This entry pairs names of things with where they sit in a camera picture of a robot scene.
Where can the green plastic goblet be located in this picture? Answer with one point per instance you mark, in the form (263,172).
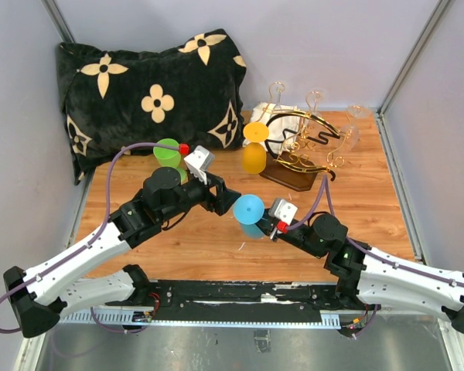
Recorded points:
(170,158)

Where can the tall clear champagne flute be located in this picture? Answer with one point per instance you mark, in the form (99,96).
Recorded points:
(350,133)

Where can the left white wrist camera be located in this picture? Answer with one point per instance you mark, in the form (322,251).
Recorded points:
(198,162)

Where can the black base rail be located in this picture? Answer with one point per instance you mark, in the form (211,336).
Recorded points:
(240,302)

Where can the folded cream cloth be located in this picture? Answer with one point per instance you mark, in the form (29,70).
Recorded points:
(279,127)

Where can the black floral plush pillow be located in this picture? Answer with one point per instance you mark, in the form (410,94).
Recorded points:
(114,99)

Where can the short clear wine glass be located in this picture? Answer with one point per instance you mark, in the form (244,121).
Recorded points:
(313,99)

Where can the gold and black wine glass rack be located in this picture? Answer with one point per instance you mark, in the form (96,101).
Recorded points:
(303,157)

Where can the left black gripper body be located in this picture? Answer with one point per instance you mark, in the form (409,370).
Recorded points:
(204,196)

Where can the blue plastic goblet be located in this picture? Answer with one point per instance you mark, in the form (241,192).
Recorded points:
(247,211)

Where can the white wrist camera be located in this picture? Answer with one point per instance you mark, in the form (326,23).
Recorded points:
(283,211)
(198,162)

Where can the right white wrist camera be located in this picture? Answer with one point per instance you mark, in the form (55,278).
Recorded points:
(283,211)

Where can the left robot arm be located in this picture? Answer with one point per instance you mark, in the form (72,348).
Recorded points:
(42,295)

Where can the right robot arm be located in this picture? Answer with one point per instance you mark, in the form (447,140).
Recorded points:
(369,276)

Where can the brown tinted clear goblet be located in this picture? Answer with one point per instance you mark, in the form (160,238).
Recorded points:
(275,95)

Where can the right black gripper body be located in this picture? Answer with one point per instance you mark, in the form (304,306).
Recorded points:
(298,237)

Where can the yellow plastic goblet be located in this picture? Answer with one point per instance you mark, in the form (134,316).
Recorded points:
(254,156)

